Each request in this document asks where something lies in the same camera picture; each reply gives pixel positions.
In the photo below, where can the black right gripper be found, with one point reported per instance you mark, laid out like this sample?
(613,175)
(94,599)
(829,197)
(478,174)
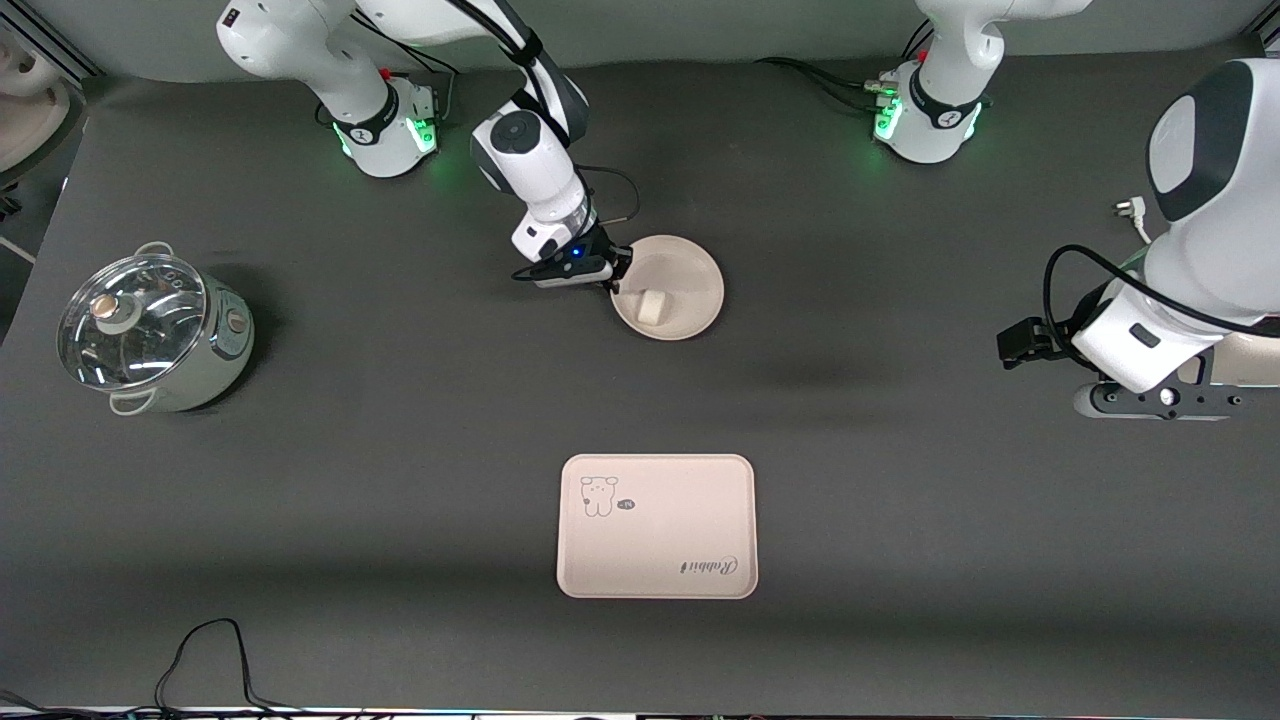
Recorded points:
(603,245)

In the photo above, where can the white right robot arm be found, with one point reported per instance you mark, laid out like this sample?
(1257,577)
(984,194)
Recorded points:
(530,160)

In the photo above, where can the small white bun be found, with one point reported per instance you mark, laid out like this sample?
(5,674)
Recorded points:
(652,307)

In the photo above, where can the beige rounded stand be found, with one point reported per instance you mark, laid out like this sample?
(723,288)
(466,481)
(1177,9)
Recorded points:
(30,120)

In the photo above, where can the cream tray with rabbit print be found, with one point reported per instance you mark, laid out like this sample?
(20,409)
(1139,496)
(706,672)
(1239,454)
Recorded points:
(657,540)

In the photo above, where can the dark grey table cloth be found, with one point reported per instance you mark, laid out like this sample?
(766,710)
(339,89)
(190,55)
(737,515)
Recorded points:
(400,450)

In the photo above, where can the cream toaster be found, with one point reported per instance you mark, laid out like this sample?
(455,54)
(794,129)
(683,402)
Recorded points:
(1250,360)

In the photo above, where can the glass pot lid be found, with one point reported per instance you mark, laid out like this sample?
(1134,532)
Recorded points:
(140,340)

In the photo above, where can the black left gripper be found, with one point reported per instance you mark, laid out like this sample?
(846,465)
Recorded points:
(1022,344)

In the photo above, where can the aluminium frame rail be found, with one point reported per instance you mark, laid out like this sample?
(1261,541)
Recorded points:
(70,50)
(1270,38)

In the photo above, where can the pale green electric pot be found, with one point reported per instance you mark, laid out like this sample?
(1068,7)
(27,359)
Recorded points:
(225,350)

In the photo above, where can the round cream plate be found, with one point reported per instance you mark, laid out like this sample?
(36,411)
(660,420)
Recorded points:
(690,280)

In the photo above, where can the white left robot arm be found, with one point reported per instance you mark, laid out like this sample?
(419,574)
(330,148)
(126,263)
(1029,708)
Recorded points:
(1210,200)

